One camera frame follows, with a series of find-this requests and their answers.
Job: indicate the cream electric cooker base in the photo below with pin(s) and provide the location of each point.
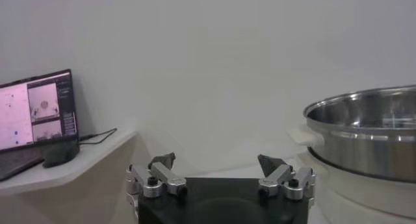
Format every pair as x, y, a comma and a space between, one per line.
357, 199

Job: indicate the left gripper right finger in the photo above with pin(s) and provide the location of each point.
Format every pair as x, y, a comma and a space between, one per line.
279, 176

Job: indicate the white side table with mouse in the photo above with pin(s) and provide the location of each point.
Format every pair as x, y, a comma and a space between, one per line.
81, 160

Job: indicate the black computer mouse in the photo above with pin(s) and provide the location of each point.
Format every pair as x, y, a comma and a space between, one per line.
60, 154

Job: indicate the stainless steel steamer basket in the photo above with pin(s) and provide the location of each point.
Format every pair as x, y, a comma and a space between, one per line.
357, 154

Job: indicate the black laptop with pink screen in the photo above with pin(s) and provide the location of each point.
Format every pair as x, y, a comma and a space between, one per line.
19, 115

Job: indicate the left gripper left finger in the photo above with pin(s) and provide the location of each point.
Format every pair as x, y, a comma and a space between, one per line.
167, 178

